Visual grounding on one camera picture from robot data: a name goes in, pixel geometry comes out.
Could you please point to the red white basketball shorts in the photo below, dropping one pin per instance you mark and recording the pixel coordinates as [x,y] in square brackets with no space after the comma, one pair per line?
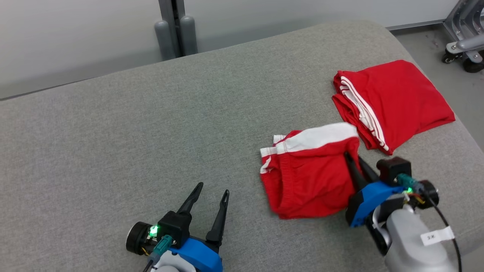
[306,177]

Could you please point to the grey partition post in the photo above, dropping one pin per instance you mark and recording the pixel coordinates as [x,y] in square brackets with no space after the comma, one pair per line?
[176,30]

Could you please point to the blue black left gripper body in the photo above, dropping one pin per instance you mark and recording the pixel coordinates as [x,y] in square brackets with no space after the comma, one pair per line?
[196,257]

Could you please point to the red white basketball jersey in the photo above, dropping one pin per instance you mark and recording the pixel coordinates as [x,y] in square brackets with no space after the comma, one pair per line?
[397,102]

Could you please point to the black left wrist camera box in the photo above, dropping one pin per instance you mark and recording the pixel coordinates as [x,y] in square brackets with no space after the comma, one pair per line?
[174,226]

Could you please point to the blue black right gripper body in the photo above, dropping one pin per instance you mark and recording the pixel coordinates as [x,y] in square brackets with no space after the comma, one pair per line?
[372,200]

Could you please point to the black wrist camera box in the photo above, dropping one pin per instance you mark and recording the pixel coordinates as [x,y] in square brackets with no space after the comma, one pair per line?
[393,170]
[174,226]

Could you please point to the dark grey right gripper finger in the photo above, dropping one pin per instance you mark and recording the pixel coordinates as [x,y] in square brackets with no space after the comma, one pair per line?
[368,170]
[353,173]

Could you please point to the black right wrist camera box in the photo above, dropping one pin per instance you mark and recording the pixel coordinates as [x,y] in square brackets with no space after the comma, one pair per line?
[393,170]

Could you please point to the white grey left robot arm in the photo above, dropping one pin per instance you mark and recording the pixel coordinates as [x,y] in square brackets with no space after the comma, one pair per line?
[172,262]

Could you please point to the grey metal cart base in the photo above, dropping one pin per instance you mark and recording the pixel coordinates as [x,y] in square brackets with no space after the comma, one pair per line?
[467,30]

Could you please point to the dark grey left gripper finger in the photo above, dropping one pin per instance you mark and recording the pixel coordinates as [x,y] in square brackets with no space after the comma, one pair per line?
[191,198]
[220,219]

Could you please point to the white paper label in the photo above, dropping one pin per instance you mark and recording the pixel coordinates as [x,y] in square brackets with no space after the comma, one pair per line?
[436,236]

